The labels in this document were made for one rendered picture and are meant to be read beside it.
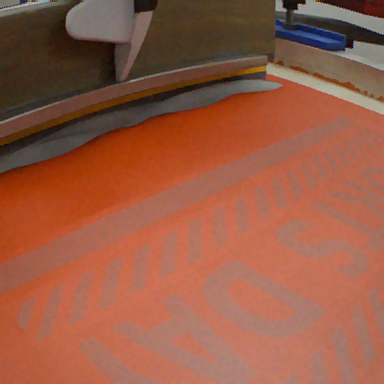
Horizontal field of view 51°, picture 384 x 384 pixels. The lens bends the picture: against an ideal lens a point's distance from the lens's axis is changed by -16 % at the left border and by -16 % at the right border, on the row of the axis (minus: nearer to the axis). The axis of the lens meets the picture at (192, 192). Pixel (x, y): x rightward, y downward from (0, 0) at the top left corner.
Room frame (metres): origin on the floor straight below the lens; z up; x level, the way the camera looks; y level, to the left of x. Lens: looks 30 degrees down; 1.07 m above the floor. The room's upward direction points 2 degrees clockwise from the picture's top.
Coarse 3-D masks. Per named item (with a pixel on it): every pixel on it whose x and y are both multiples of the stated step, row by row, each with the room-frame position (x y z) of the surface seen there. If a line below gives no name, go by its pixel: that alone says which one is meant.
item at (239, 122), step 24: (240, 96) 0.36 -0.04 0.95; (264, 96) 0.37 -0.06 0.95; (288, 96) 0.38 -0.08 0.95; (312, 96) 0.39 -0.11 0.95; (336, 96) 0.40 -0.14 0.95; (144, 120) 0.30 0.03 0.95; (168, 120) 0.30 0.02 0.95; (192, 120) 0.30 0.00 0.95; (216, 120) 0.30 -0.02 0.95; (240, 120) 0.31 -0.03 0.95; (264, 120) 0.31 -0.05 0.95; (288, 120) 0.31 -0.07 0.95; (312, 120) 0.32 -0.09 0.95; (360, 120) 0.33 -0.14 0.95; (192, 144) 0.26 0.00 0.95; (216, 144) 0.26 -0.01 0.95; (240, 144) 0.26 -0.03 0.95
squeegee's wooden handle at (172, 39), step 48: (192, 0) 0.34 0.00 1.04; (240, 0) 0.38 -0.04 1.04; (0, 48) 0.23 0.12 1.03; (48, 48) 0.25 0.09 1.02; (96, 48) 0.28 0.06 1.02; (144, 48) 0.31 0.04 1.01; (192, 48) 0.34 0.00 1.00; (240, 48) 0.38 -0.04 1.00; (0, 96) 0.23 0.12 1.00; (48, 96) 0.25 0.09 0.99
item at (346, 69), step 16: (288, 48) 0.50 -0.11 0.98; (304, 48) 0.48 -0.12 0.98; (320, 48) 0.47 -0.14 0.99; (288, 64) 0.50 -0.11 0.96; (304, 64) 0.48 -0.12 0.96; (320, 64) 0.47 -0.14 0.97; (336, 64) 0.45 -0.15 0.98; (352, 64) 0.44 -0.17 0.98; (368, 64) 0.43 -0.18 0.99; (336, 80) 0.45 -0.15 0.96; (352, 80) 0.44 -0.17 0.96; (368, 80) 0.42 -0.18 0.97
